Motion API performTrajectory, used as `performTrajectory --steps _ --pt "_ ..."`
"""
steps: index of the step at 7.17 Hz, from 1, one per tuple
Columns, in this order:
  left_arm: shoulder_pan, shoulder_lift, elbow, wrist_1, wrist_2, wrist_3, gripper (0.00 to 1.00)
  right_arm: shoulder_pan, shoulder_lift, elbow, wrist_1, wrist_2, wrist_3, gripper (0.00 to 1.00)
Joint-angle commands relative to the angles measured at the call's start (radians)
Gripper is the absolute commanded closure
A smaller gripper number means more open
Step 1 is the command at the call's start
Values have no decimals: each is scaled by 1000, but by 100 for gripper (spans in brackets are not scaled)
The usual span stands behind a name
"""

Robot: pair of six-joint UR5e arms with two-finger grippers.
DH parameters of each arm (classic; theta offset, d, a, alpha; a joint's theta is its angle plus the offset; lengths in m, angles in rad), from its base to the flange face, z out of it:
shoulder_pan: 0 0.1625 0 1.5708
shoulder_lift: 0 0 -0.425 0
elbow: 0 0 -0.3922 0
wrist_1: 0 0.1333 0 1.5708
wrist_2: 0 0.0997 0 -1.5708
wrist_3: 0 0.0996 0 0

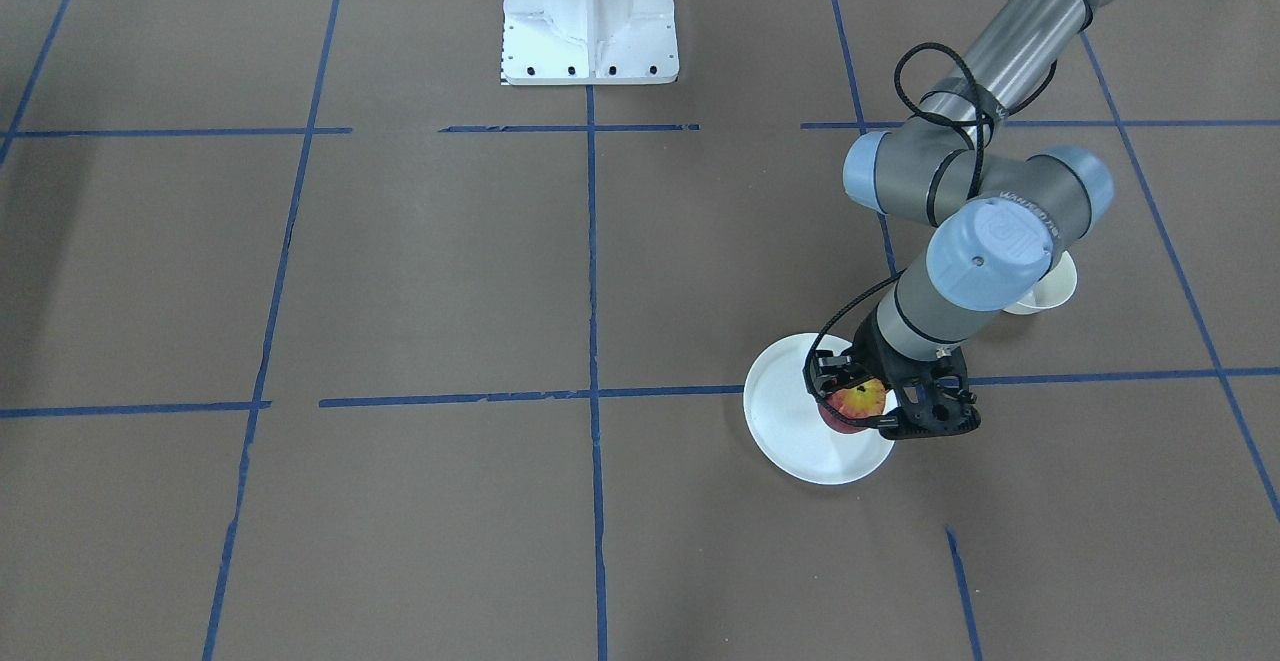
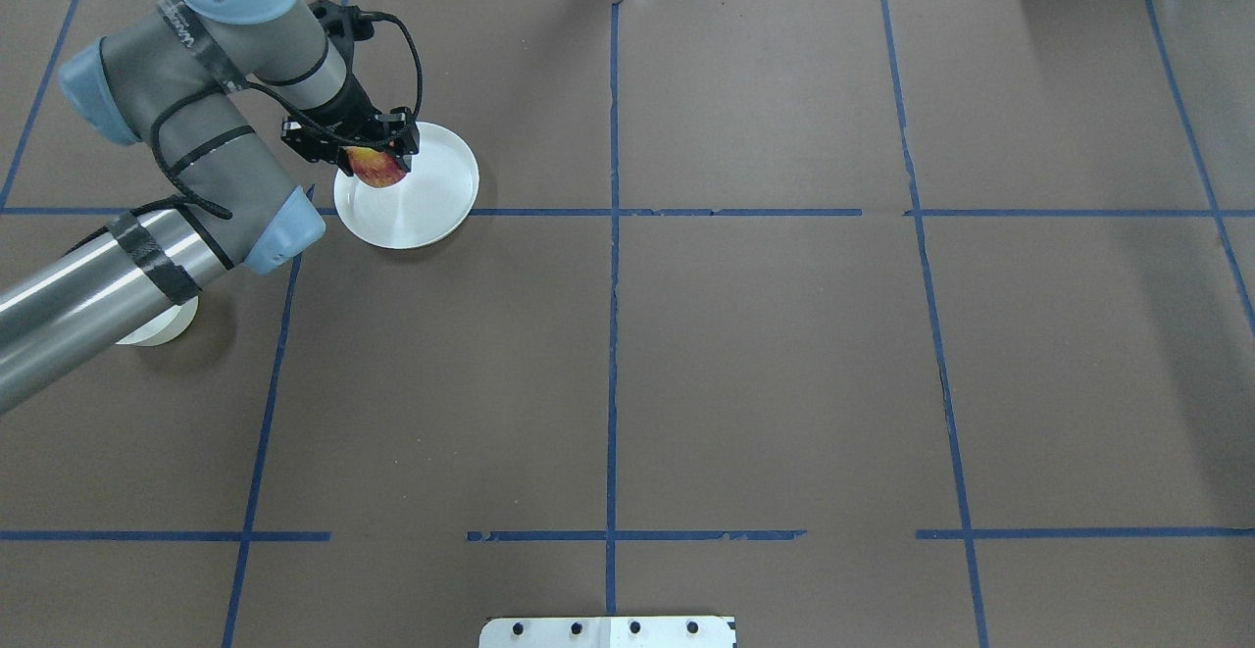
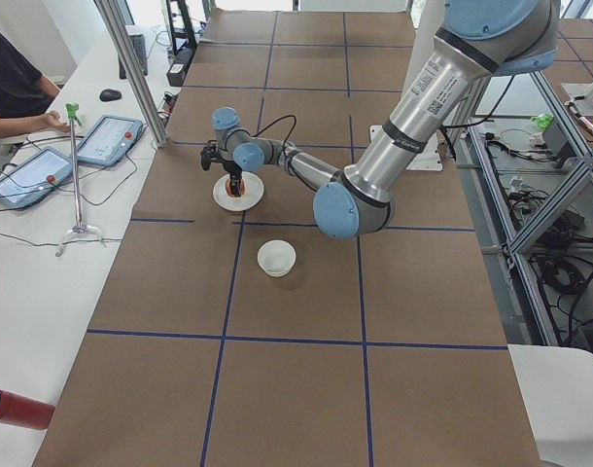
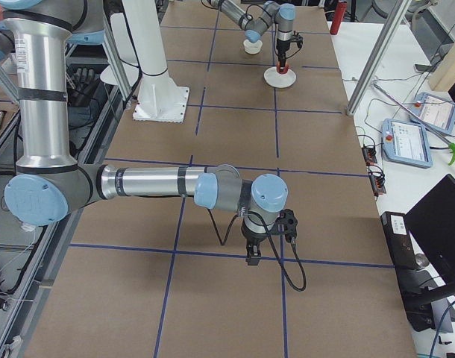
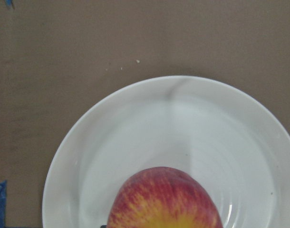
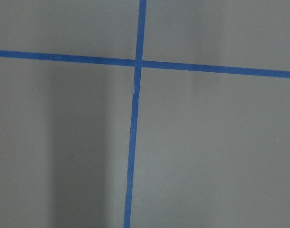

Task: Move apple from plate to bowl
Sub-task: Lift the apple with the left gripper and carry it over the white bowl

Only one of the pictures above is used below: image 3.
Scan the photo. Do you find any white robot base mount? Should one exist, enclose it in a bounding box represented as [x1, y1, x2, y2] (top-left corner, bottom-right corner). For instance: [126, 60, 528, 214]
[406, 135, 443, 172]

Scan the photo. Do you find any aluminium frame post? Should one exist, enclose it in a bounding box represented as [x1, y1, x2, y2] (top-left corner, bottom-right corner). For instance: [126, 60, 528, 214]
[95, 0, 168, 148]

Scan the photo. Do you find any person's hand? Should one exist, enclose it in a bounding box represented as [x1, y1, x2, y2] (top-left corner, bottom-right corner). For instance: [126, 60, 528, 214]
[41, 111, 71, 133]

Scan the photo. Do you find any white bowl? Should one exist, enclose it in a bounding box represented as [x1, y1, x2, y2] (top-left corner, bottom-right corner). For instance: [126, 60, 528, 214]
[257, 239, 297, 277]

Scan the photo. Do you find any red yellow apple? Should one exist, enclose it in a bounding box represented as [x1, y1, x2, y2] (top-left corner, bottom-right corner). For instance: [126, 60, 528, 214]
[225, 179, 245, 198]

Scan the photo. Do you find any white chair corner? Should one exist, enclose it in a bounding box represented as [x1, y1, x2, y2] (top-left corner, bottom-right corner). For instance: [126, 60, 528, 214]
[508, 344, 593, 466]

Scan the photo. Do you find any black computer mouse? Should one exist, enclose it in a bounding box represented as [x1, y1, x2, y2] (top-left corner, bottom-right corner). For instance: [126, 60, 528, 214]
[99, 89, 122, 102]

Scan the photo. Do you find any aluminium frame rail right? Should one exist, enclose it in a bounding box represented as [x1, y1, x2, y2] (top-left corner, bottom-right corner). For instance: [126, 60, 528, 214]
[453, 75, 593, 348]

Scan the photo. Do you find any blue tablet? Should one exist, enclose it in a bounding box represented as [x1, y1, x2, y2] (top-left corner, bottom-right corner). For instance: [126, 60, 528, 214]
[77, 115, 143, 167]
[0, 147, 73, 209]

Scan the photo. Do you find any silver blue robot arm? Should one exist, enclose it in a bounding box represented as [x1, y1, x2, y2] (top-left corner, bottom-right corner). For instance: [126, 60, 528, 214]
[201, 0, 560, 239]

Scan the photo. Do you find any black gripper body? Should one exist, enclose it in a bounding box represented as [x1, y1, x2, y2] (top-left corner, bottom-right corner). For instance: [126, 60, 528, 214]
[223, 161, 242, 180]

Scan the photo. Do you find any silver stand with green clip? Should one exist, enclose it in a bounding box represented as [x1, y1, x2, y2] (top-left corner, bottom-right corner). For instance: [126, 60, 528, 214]
[55, 103, 104, 258]

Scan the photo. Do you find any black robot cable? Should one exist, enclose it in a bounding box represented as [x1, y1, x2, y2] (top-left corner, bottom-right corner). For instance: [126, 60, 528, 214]
[251, 114, 298, 147]

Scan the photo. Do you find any person in black shirt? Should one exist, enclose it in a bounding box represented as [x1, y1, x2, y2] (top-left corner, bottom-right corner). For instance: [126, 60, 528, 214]
[0, 33, 60, 139]

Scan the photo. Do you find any black keyboard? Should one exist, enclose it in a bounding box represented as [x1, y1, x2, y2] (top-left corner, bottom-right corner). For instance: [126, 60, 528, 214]
[119, 33, 148, 80]

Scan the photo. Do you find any blue tablet near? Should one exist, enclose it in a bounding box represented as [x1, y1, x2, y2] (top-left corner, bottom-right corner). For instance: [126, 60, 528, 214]
[0, 147, 73, 209]

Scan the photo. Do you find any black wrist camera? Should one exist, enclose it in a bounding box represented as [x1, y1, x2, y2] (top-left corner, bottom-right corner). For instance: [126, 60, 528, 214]
[200, 141, 223, 171]

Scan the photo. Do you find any white round plate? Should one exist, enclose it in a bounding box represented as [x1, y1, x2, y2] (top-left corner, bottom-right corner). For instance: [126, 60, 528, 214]
[213, 172, 264, 211]

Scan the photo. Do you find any black box on table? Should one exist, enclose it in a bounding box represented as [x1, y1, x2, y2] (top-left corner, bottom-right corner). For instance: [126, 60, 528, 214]
[166, 48, 195, 88]

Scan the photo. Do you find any blue tablet far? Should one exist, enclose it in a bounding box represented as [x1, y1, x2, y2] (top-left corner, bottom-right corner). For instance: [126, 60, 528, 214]
[77, 115, 143, 167]

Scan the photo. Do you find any red cylinder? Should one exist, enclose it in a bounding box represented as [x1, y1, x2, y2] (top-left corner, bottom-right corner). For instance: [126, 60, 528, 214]
[0, 389, 54, 430]

